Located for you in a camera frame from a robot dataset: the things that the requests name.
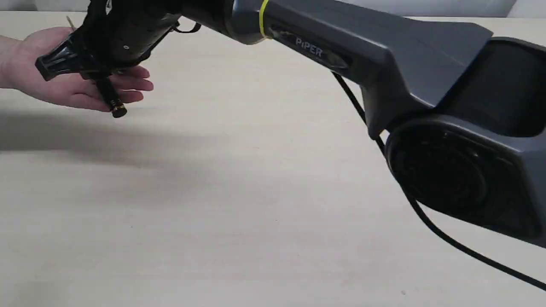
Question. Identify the open human hand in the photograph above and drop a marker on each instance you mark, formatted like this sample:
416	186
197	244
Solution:
18	72

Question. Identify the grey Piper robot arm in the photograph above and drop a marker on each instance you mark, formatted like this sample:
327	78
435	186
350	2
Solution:
465	110

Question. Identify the black gold precision screwdriver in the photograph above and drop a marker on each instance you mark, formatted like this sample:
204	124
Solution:
110	97

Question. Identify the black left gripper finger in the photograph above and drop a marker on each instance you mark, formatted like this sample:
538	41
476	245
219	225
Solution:
69	57

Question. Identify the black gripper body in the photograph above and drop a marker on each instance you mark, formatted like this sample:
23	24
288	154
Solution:
118	34

